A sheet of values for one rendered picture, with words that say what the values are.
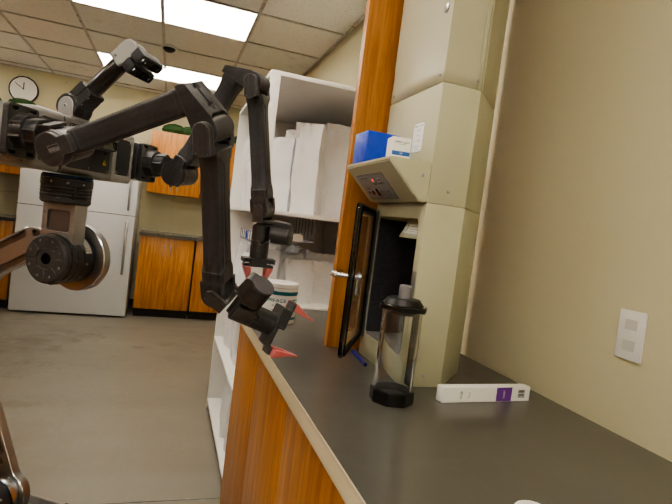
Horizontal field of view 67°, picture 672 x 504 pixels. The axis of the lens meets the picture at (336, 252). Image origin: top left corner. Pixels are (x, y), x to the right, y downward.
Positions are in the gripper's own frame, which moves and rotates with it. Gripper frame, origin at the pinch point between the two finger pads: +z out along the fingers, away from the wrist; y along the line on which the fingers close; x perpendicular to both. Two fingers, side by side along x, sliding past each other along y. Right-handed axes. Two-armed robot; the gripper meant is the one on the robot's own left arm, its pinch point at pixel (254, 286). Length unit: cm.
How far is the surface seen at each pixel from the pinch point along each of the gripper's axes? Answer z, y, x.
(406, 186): -34, 27, -45
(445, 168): -40, 36, -46
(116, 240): 24, -80, 442
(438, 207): -30, 36, -46
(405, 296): -8, 24, -57
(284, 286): 2.1, 14.3, 20.5
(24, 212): 4, -170, 442
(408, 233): -23, 34, -34
